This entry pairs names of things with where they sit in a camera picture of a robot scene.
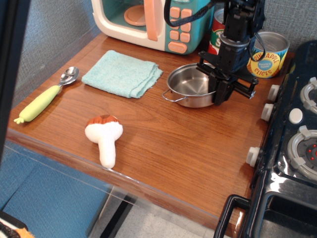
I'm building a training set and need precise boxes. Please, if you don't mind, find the plush mushroom toy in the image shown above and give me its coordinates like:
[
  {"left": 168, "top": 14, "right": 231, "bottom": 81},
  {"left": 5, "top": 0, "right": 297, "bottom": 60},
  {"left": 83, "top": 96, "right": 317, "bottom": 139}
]
[{"left": 85, "top": 115, "right": 123, "bottom": 169}]

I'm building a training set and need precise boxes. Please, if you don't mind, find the light blue folded towel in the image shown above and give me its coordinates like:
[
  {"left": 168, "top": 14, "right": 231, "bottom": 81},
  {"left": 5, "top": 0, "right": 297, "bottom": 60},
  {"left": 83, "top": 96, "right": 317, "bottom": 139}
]
[{"left": 82, "top": 50, "right": 163, "bottom": 99}]

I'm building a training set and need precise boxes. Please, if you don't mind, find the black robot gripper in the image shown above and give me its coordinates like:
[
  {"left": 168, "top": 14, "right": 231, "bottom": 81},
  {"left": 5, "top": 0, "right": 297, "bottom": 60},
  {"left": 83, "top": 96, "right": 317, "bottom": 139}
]
[{"left": 197, "top": 37, "right": 259, "bottom": 106}]

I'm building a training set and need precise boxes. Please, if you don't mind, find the tomato sauce can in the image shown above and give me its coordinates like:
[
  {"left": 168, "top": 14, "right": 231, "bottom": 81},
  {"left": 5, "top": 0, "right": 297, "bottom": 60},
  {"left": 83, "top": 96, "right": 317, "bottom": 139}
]
[{"left": 208, "top": 8, "right": 225, "bottom": 55}]

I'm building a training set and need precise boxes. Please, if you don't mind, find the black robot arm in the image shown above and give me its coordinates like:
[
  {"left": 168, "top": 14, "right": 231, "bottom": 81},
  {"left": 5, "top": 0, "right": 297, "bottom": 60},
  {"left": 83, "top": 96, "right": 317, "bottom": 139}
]
[{"left": 197, "top": 0, "right": 265, "bottom": 106}]

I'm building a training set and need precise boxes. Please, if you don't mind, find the teal toy microwave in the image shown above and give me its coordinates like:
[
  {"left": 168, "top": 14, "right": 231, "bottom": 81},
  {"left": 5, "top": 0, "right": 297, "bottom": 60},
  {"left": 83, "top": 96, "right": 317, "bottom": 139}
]
[{"left": 92, "top": 0, "right": 213, "bottom": 55}]

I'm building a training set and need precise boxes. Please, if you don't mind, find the pineapple slices can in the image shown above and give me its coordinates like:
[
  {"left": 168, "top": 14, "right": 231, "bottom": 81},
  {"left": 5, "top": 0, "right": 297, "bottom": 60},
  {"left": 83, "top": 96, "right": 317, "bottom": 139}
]
[{"left": 247, "top": 31, "right": 290, "bottom": 78}]

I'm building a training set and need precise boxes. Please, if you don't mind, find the spoon with green handle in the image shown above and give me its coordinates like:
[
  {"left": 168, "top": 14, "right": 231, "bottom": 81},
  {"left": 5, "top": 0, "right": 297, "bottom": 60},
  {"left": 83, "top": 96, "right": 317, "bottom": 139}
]
[{"left": 13, "top": 66, "right": 79, "bottom": 124}]

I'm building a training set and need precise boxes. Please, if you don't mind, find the orange plush object corner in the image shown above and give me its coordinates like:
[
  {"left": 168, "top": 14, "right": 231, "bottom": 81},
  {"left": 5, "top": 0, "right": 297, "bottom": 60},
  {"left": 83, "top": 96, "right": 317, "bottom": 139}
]
[{"left": 13, "top": 229, "right": 34, "bottom": 238}]

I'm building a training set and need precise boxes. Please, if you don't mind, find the white stove knob rear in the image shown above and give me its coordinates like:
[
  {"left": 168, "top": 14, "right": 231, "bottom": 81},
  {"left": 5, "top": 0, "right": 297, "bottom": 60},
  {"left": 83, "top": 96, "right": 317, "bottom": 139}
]
[{"left": 267, "top": 84, "right": 280, "bottom": 102}]

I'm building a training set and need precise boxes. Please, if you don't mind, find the black toy stove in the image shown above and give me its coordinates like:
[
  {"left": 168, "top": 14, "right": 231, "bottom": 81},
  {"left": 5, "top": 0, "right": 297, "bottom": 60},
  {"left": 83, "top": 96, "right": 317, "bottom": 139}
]
[{"left": 214, "top": 40, "right": 317, "bottom": 238}]

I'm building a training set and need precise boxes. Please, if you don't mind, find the black braided cable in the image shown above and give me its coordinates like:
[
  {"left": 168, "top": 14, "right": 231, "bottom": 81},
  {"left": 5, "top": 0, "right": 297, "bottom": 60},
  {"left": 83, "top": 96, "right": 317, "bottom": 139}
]
[{"left": 163, "top": 0, "right": 223, "bottom": 28}]

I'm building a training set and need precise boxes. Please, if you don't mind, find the white stove knob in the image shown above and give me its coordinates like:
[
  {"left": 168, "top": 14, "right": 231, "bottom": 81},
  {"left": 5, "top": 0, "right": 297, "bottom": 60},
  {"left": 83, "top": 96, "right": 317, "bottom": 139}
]
[
  {"left": 267, "top": 84, "right": 280, "bottom": 102},
  {"left": 261, "top": 104, "right": 274, "bottom": 122},
  {"left": 246, "top": 147, "right": 260, "bottom": 167}
]

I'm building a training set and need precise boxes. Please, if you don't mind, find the white stove knob middle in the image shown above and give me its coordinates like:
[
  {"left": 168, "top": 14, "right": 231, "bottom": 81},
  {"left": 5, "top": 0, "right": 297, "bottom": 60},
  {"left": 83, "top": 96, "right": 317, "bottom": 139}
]
[{"left": 261, "top": 104, "right": 274, "bottom": 122}]

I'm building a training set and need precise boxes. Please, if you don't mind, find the small steel pot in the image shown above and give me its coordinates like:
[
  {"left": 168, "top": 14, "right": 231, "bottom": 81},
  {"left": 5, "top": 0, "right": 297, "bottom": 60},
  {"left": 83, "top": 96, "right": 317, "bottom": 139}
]
[{"left": 162, "top": 63, "right": 215, "bottom": 108}]

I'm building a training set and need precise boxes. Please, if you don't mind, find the white stove knob front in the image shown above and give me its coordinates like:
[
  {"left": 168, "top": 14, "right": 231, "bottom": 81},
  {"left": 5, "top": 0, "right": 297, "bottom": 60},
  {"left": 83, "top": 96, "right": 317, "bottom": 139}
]
[{"left": 246, "top": 147, "right": 260, "bottom": 167}]

